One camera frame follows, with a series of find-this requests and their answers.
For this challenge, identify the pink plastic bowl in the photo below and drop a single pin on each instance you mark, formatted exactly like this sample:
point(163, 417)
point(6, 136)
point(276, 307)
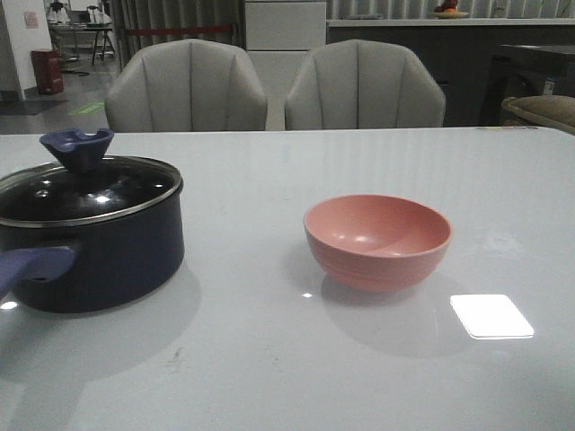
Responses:
point(376, 243)

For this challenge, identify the tan cushion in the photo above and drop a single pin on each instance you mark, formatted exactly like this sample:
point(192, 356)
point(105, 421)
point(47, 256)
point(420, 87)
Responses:
point(547, 111)

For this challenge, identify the red box bin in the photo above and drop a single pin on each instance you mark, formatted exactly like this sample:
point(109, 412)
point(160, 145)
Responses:
point(47, 71)

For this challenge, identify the fruit plate on counter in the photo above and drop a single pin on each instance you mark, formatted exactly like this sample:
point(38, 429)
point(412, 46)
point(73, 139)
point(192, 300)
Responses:
point(448, 9)

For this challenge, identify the black side table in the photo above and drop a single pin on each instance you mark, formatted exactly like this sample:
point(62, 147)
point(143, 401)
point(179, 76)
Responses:
point(523, 71)

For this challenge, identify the right grey upholstered chair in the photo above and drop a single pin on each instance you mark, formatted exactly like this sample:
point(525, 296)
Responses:
point(363, 84)

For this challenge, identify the dark sideboard counter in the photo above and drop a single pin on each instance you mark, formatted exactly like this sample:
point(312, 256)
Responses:
point(457, 52)

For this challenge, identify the grey upholstered chair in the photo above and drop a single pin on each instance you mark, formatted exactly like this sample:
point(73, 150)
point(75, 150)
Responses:
point(187, 86)
point(363, 84)

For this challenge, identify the background work table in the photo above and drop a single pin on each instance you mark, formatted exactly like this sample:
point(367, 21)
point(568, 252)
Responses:
point(70, 40)

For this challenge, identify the glass lid with blue knob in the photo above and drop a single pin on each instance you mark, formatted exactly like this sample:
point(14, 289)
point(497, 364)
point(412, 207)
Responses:
point(84, 185)

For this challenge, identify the white drawer cabinet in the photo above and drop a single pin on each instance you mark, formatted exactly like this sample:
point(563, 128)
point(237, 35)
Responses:
point(278, 34)

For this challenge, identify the dark blue saucepan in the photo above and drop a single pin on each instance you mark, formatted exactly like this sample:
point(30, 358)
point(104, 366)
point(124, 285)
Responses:
point(93, 267)

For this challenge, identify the red barrier belt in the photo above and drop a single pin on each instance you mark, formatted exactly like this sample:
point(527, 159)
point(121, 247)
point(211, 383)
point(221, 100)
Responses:
point(226, 28)

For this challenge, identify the left grey upholstered chair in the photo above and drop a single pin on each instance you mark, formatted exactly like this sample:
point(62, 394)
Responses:
point(187, 86)

